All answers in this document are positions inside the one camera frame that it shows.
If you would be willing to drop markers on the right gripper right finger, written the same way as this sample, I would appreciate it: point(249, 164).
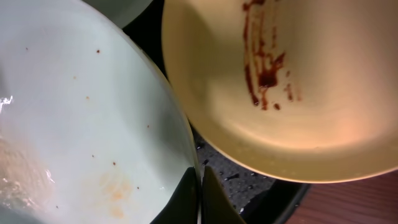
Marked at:
point(216, 207)

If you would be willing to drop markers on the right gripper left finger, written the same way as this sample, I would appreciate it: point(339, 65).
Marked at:
point(182, 207)

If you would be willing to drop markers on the light blue plate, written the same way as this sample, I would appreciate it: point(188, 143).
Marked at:
point(90, 129)
point(120, 12)

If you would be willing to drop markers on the black round tray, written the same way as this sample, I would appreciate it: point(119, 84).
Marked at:
point(255, 197)

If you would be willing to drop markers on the yellow plate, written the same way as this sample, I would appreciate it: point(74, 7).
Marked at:
point(299, 90)

